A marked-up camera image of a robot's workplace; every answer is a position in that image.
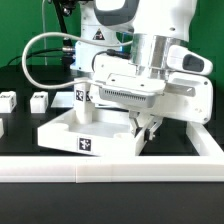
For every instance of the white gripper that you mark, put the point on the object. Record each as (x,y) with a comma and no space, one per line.
(180,96)

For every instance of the white square table top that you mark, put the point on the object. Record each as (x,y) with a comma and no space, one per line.
(90,136)

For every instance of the white L-shaped obstacle fence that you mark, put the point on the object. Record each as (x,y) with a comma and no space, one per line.
(206,166)

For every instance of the white marker plate with tags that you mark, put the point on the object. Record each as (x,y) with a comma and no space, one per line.
(63,100)

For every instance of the white block at left edge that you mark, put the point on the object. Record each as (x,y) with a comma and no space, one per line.
(1,128)

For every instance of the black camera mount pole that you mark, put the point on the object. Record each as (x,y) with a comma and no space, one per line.
(64,8)

